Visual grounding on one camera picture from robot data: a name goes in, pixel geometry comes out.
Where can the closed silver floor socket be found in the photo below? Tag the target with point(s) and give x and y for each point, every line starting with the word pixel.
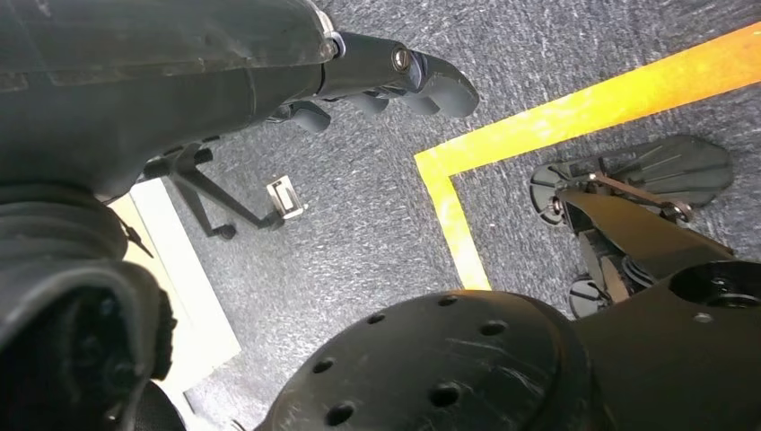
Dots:
pixel 285 197

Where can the black robot hip disc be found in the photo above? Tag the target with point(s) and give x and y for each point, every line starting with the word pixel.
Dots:
pixel 428 363

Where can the metal stool base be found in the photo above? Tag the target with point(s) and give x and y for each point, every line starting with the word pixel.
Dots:
pixel 226 202

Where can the yellow floor tape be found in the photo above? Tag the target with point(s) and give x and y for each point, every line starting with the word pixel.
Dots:
pixel 594 104

